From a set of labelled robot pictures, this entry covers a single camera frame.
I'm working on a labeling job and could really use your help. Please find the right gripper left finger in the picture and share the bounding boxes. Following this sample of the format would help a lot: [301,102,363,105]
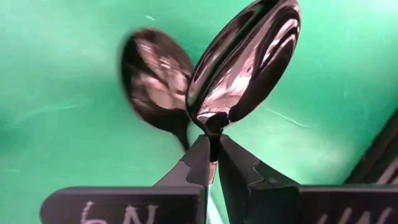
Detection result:
[39,134,211,224]

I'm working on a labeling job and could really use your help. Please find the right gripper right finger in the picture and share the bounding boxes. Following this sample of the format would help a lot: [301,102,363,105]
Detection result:
[217,134,398,224]

